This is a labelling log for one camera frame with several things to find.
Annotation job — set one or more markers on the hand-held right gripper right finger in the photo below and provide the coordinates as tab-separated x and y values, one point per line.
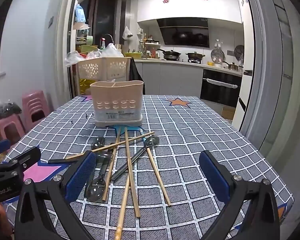
213	177

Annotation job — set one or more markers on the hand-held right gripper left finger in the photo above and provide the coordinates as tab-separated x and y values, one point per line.
81	177

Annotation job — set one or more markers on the beige plastic utensil holder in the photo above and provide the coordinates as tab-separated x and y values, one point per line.
115	92

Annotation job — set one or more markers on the pink plastic stool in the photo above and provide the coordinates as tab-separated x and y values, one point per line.
36	107
10	130

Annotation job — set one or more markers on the black plastic bag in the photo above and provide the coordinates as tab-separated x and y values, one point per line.
6	108

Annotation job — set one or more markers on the grey checked tablecloth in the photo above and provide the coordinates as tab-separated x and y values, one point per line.
202	135

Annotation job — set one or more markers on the cardboard box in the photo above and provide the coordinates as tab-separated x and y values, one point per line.
227	112

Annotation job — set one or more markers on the black built-in oven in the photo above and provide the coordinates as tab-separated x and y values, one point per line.
221	92

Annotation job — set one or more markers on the clear plastic bag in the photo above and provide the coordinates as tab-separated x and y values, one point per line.
112	51
75	57

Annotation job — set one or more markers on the beige perforated plastic basket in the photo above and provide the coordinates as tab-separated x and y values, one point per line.
102	67

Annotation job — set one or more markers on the small steel pot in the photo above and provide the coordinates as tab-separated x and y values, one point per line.
232	66

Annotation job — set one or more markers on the yellow bowl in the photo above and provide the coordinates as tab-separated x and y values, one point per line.
210	63

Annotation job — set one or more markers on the black hanging garment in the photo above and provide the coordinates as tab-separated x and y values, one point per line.
136	75

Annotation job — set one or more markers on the round metal steamer rack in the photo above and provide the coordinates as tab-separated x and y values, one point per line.
217	55

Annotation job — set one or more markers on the brown wok with lid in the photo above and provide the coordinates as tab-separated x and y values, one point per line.
195	55

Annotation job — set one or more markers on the round dark hanging rack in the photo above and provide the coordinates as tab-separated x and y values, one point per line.
239	51

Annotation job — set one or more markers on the black wok with lid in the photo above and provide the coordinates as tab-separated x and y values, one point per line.
171	53

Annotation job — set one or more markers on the green colander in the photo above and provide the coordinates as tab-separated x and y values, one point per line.
133	54

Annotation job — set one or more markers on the spray bottle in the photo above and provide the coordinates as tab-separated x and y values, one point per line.
103	42

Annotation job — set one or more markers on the black kitchen faucet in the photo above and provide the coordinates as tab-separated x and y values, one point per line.
110	37

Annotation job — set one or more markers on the black range hood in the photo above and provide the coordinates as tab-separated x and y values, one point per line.
183	32

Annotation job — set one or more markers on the white hanging plastic bag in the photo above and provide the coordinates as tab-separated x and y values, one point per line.
127	33

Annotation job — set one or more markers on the blue hanging package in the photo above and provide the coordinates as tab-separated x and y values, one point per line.
80	13

